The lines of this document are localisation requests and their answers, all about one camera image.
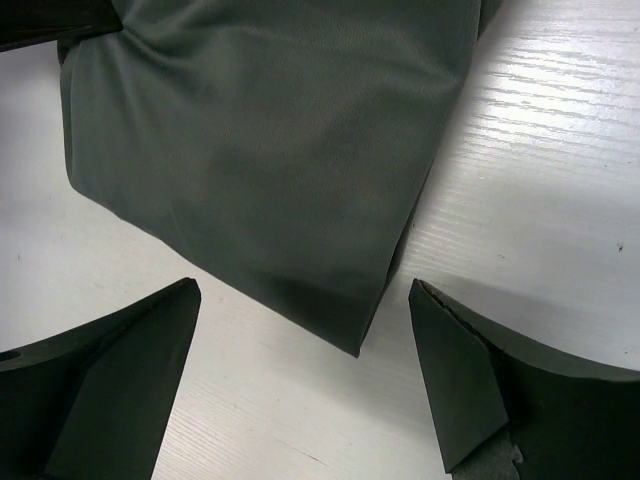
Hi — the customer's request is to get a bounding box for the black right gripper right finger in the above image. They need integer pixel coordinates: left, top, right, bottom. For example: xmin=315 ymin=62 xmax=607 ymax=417
xmin=409 ymin=280 xmax=639 ymax=479

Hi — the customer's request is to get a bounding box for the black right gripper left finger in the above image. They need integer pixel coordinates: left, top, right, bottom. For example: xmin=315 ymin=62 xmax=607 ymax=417
xmin=1 ymin=278 xmax=201 ymax=479

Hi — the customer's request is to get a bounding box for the dark grey t shirt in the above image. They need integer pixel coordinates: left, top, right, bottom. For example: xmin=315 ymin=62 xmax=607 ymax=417
xmin=58 ymin=1 xmax=499 ymax=355

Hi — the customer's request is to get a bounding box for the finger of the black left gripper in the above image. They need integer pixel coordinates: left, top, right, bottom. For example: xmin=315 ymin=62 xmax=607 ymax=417
xmin=0 ymin=0 xmax=122 ymax=50

